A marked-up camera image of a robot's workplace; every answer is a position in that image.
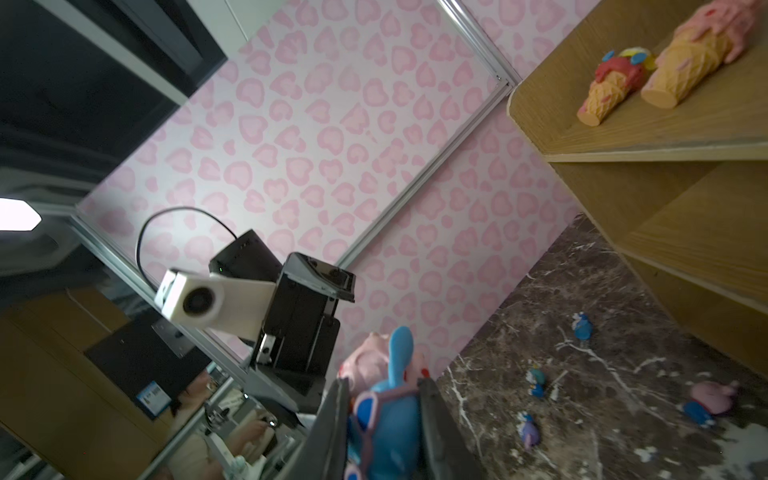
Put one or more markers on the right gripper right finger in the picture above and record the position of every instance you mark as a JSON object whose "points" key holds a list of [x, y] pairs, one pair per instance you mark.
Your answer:
{"points": [[445, 455]]}

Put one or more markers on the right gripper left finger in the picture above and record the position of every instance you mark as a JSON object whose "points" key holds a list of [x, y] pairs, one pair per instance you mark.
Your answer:
{"points": [[323, 454]]}

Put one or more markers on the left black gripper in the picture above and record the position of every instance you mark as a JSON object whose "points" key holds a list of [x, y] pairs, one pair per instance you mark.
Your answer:
{"points": [[297, 335]]}

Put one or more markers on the blue pink pig figure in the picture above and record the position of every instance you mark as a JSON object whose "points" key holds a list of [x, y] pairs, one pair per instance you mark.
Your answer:
{"points": [[384, 424]]}

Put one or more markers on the sprinkled ice cream cone toy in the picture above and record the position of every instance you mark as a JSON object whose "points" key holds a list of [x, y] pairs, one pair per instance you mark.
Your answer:
{"points": [[617, 76]]}

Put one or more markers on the pink ice cream cone toy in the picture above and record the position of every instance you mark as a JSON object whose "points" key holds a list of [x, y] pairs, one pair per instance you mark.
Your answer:
{"points": [[717, 33]]}

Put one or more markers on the small purple figure toy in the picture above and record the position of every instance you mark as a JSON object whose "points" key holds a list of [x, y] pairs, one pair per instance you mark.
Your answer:
{"points": [[528, 430]]}

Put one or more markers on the small teal figure toy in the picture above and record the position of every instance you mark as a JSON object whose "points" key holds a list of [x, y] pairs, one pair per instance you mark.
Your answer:
{"points": [[536, 379]]}

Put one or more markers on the small blue figure toy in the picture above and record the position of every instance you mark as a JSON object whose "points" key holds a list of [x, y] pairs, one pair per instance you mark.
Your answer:
{"points": [[582, 326]]}

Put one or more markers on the pink round toy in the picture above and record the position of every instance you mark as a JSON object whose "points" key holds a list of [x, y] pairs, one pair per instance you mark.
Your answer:
{"points": [[709, 399]]}

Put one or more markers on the wooden three-tier shelf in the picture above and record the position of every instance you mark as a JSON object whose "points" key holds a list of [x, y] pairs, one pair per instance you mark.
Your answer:
{"points": [[680, 193]]}

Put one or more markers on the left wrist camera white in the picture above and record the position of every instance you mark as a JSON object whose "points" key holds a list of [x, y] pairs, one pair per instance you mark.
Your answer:
{"points": [[236, 307]]}

